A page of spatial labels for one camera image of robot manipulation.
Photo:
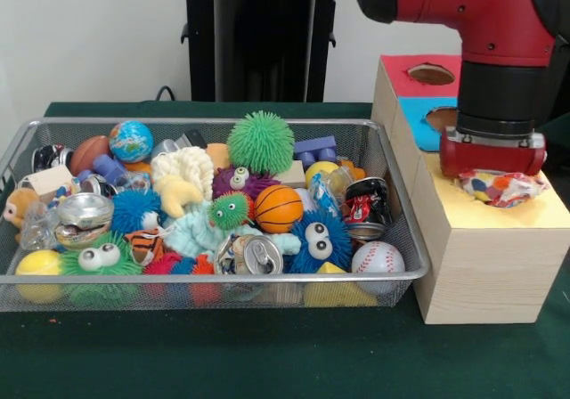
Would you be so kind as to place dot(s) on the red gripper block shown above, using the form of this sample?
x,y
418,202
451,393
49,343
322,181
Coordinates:
x,y
490,160

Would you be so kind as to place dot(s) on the colourful confetti print cloth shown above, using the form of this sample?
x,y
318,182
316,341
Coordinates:
x,y
503,189

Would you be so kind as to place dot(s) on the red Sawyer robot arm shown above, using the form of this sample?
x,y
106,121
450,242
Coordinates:
x,y
490,16

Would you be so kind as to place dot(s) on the wooden box with three holes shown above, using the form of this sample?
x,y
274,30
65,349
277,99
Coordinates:
x,y
490,274

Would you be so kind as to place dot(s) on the side table with green cloth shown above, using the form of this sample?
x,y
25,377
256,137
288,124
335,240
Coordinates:
x,y
559,149

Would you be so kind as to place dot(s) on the crushed black red can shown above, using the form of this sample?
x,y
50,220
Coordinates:
x,y
367,207

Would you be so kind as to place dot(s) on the white baseball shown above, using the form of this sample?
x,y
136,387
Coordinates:
x,y
378,258

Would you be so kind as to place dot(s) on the blue spiky ball with eyes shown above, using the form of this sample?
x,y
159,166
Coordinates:
x,y
298,247

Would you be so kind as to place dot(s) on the small orange basketball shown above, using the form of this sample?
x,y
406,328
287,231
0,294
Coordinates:
x,y
278,209

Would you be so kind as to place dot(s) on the plain green spiky ball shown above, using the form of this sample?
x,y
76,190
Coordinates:
x,y
260,143

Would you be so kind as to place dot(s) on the crushed silver drink can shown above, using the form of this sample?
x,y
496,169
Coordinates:
x,y
256,256

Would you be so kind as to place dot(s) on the globe print ball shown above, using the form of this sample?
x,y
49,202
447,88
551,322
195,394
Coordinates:
x,y
131,141

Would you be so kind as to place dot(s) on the green spiky ball with eyes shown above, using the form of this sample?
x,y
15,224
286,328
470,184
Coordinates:
x,y
98,256

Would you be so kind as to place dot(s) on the yellow foam ball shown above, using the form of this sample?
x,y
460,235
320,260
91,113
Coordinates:
x,y
38,263

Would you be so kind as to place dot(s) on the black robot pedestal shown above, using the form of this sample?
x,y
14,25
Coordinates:
x,y
267,51

